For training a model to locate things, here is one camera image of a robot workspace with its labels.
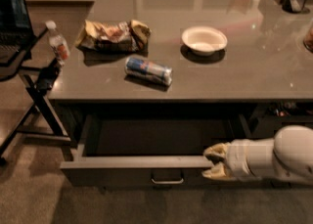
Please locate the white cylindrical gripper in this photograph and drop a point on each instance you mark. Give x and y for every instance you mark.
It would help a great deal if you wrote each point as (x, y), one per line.
(237, 159)

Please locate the dark grey drawer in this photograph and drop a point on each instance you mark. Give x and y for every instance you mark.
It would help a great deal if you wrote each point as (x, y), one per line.
(155, 152)
(267, 119)

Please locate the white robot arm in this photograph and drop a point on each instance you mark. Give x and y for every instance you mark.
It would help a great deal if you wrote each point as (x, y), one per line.
(287, 157)

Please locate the dark grey counter cabinet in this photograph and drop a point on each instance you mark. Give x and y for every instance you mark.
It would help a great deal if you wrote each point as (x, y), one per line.
(264, 61)

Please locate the blue silver energy drink can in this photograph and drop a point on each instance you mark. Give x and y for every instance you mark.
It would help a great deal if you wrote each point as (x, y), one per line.
(148, 71)

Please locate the white paper bowl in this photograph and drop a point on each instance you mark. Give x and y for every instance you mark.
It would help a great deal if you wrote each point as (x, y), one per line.
(204, 40)

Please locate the brown jar at edge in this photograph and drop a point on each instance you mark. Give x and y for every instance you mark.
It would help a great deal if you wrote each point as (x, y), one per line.
(308, 40)

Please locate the crumpled chip bag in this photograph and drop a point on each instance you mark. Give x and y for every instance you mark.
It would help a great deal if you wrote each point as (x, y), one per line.
(123, 37)

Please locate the clear plastic water bottle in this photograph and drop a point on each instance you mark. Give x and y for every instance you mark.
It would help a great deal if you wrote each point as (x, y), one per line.
(57, 42)

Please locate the black laptop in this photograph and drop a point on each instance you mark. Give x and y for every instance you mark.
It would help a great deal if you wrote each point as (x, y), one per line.
(16, 32)

